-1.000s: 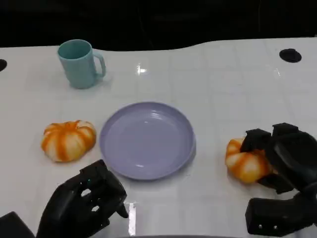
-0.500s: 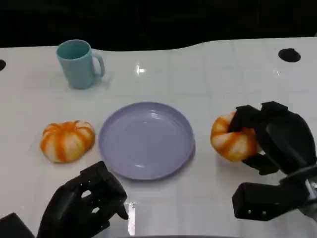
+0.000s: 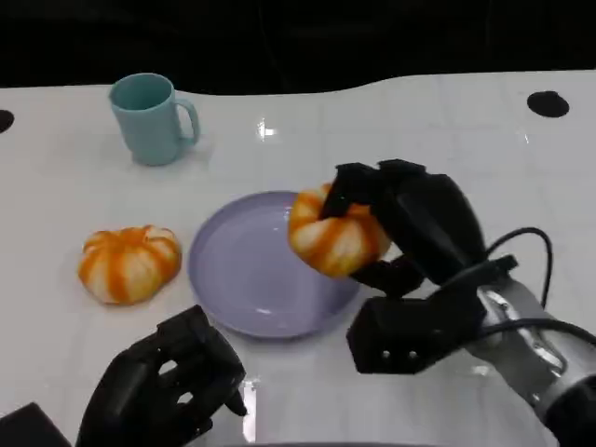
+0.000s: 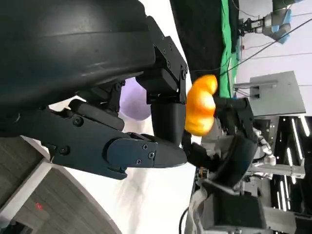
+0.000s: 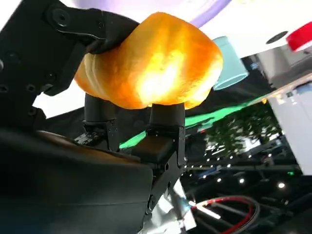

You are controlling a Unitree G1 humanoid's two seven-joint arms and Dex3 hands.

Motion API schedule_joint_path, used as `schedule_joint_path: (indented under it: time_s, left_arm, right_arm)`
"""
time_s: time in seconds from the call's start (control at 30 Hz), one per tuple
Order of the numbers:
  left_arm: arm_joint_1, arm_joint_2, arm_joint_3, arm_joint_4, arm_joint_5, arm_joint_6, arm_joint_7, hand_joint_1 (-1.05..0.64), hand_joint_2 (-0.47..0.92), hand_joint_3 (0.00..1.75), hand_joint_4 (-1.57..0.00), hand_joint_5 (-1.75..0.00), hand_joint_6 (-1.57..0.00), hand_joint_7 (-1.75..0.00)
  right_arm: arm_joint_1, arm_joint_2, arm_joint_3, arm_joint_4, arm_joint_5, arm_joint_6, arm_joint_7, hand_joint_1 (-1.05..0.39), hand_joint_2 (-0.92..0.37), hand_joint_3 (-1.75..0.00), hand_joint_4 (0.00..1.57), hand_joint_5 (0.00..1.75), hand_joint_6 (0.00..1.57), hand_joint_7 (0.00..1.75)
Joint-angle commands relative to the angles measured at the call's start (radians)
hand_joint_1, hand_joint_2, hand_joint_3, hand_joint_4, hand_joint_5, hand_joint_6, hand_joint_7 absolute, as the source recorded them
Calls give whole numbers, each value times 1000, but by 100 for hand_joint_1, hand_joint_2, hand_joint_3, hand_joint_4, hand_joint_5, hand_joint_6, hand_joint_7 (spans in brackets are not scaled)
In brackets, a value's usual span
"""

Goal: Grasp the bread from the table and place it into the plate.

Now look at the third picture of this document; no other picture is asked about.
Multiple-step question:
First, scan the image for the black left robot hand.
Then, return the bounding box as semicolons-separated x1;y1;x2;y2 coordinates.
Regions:
74;305;248;447

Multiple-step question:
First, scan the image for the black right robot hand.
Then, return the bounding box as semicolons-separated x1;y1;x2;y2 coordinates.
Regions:
320;158;488;297

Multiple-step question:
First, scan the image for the orange white toy bread roll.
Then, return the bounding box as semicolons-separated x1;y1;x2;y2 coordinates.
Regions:
77;224;183;306
287;183;392;279

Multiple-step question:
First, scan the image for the lilac plate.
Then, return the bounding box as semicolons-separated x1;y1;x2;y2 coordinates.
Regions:
188;190;362;340

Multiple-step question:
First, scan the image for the pale green mug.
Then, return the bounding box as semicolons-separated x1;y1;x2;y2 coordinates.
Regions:
108;73;202;167

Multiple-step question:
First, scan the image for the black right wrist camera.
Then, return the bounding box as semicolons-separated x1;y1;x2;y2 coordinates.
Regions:
346;292;488;376

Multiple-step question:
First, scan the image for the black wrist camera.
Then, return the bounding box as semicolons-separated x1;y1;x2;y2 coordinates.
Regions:
346;292;488;376
0;402;74;447

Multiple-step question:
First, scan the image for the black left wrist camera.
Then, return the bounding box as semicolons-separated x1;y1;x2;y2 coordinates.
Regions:
0;402;74;447

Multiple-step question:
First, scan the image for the black looping arm cable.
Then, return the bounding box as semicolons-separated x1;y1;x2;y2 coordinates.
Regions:
437;226;555;308

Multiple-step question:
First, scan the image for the black cable along forearm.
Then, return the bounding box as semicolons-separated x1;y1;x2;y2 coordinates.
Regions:
481;318;596;349

